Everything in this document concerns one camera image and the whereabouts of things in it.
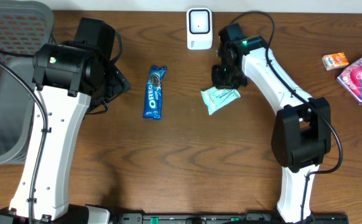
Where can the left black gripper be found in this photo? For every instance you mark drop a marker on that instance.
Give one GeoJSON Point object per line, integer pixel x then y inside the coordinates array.
{"type": "Point", "coordinates": [119, 84]}

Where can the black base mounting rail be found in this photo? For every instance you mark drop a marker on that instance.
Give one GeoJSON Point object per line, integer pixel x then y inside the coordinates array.
{"type": "Point", "coordinates": [138, 218]}

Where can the teal wet wipes pack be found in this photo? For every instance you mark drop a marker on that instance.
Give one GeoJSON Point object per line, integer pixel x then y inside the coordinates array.
{"type": "Point", "coordinates": [216, 98]}

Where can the white barcode scanner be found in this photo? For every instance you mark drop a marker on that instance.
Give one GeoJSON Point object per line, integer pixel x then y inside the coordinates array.
{"type": "Point", "coordinates": [199, 28]}

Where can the blue Oreo cookie pack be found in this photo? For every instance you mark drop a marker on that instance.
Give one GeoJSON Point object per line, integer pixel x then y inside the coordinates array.
{"type": "Point", "coordinates": [154, 98]}

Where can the red purple snack packet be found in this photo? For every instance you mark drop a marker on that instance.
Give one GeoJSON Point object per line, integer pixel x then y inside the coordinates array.
{"type": "Point", "coordinates": [351, 80]}

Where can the grey plastic mesh basket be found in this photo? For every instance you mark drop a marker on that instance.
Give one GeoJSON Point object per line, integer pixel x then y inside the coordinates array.
{"type": "Point", "coordinates": [25, 26]}

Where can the small orange tissue pack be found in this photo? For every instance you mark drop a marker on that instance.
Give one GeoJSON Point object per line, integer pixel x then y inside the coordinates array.
{"type": "Point", "coordinates": [334, 61]}

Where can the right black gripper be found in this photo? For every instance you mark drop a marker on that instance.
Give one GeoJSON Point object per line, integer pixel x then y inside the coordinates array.
{"type": "Point", "coordinates": [226, 79]}

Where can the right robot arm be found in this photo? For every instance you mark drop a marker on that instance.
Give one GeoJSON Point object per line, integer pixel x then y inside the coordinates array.
{"type": "Point", "coordinates": [300, 139]}

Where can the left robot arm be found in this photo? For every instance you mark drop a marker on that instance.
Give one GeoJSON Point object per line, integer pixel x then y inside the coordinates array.
{"type": "Point", "coordinates": [72, 80]}

